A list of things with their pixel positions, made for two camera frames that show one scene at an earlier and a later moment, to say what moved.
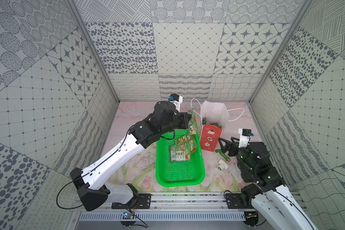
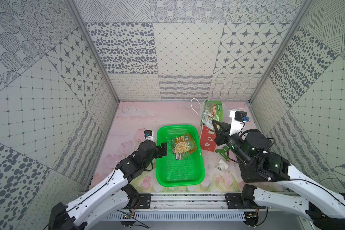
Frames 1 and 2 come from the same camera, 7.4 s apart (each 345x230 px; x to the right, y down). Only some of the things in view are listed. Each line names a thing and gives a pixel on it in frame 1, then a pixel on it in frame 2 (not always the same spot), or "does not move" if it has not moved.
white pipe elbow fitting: [222, 165] does not move
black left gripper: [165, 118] -> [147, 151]
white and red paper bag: [214, 117] does not move
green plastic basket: [182, 173] does not move
